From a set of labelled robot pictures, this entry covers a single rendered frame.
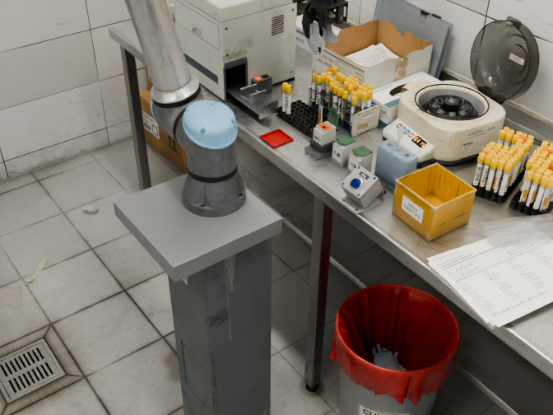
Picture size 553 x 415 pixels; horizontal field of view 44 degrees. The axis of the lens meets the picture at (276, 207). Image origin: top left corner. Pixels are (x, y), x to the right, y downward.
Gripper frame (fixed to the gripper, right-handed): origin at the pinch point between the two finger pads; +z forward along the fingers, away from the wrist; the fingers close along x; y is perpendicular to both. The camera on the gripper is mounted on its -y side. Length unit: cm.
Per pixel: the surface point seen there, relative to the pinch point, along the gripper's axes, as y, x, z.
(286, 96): -10.5, -1.3, 18.7
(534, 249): 69, 9, 25
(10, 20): -161, -33, 40
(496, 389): 65, 19, 87
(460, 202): 52, 1, 18
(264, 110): -12.9, -7.4, 22.3
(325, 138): 10.0, -3.8, 21.2
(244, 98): -21.2, -8.6, 21.7
